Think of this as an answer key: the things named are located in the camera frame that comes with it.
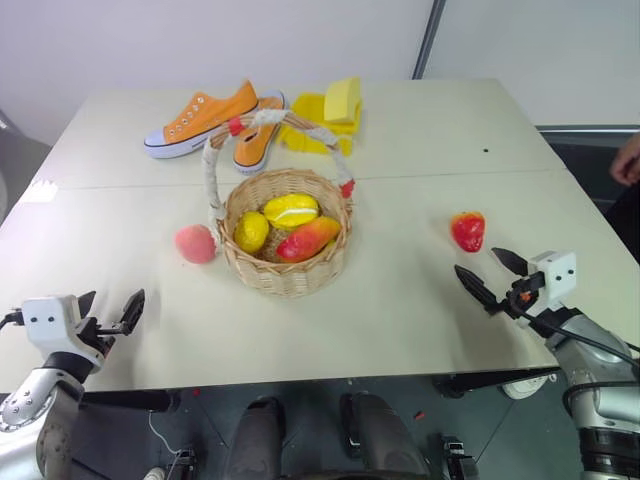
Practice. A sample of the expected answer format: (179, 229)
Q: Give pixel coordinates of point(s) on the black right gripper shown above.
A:
(525, 295)

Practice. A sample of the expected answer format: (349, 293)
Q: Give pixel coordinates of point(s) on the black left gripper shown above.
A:
(97, 340)

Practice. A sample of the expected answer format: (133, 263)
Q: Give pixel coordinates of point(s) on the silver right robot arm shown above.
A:
(595, 350)

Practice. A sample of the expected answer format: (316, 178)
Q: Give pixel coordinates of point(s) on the yellow fruit with white stripe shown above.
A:
(291, 211)

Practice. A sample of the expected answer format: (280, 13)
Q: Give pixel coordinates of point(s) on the bystander bare hand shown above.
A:
(627, 162)

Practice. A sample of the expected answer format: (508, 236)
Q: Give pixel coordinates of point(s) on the pink peach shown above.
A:
(195, 244)

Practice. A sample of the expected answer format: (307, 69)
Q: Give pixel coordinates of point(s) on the white round floor object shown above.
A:
(525, 387)

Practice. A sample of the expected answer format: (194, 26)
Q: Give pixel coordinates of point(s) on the bystander dark clothing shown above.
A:
(627, 220)

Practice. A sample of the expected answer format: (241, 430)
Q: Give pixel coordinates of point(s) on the dark grey side table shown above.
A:
(580, 150)

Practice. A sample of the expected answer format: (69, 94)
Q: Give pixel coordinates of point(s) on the small yellow lemon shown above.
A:
(251, 231)

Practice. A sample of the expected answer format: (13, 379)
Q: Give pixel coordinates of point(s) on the black floor caster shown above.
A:
(181, 465)
(457, 457)

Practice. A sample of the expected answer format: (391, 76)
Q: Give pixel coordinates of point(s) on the red and yellow mango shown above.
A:
(307, 240)

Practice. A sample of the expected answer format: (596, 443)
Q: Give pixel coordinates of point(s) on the dark rounded shape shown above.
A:
(382, 440)
(255, 440)

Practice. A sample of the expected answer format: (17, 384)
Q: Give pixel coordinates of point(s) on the orange canvas sneaker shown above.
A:
(257, 145)
(200, 122)

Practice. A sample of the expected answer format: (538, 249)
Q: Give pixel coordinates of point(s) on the yellow sponge block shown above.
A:
(342, 100)

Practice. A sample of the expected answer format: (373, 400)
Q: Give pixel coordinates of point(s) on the yellow cloth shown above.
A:
(305, 120)

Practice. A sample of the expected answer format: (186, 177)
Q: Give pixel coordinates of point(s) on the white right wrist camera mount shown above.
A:
(556, 275)

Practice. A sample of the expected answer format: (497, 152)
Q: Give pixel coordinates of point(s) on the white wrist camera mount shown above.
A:
(50, 320)
(556, 275)

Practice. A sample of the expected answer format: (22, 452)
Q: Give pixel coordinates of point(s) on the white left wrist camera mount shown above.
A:
(50, 320)

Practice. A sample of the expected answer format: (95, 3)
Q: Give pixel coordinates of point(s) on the grey wall post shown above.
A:
(429, 37)

